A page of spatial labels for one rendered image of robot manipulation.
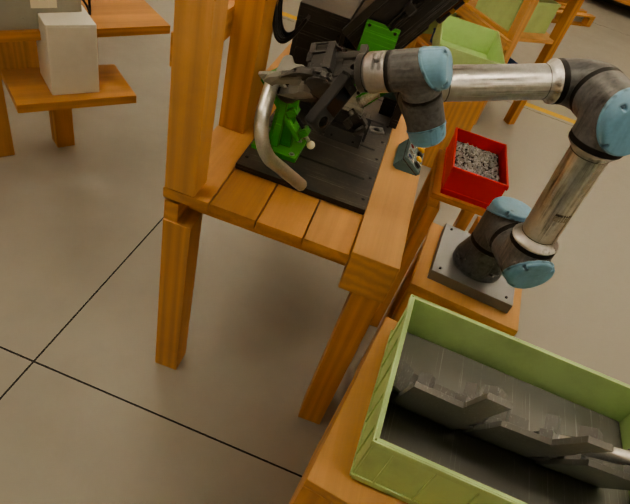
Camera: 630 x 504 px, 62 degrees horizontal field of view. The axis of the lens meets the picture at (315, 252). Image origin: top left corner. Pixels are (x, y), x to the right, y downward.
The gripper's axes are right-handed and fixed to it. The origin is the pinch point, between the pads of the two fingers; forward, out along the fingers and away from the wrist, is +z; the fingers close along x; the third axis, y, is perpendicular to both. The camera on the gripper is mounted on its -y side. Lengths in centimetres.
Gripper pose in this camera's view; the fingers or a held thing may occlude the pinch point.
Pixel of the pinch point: (272, 87)
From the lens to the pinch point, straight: 112.0
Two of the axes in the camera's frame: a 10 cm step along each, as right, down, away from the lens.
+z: -9.0, -0.9, 4.3
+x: -3.8, -3.1, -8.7
